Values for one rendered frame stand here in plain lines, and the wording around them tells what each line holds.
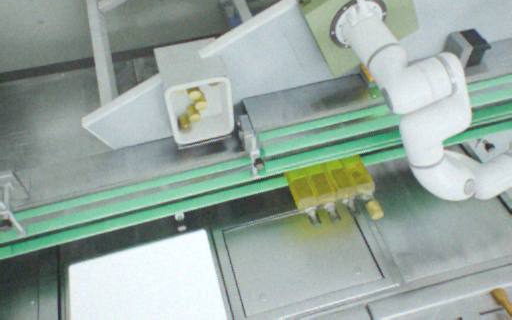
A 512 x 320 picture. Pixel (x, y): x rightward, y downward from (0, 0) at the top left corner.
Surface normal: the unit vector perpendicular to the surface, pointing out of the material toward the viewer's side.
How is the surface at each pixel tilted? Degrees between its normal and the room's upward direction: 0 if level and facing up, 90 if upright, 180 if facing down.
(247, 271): 90
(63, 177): 90
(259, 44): 0
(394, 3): 2
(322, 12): 2
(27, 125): 90
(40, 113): 90
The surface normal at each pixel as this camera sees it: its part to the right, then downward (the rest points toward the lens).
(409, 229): -0.02, -0.65
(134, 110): 0.28, 0.74
